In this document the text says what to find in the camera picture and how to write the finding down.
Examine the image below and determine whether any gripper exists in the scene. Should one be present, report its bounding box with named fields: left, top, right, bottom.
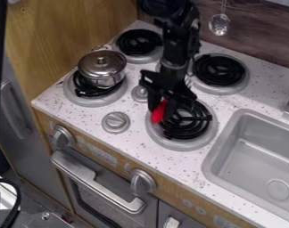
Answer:
left=138, top=58, right=199, bottom=123

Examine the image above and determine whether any red fork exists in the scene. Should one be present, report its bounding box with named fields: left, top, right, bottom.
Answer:
left=150, top=99, right=170, bottom=125

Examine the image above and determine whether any toy stove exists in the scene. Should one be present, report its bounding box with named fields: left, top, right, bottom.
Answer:
left=62, top=28, right=252, bottom=152

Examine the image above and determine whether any silver pot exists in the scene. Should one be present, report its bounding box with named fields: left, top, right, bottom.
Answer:
left=76, top=49, right=128, bottom=89

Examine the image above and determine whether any silver hanging spoon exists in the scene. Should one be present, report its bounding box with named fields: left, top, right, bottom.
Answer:
left=207, top=0, right=232, bottom=37

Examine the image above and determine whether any toy sink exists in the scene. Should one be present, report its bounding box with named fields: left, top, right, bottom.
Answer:
left=200, top=108, right=289, bottom=225

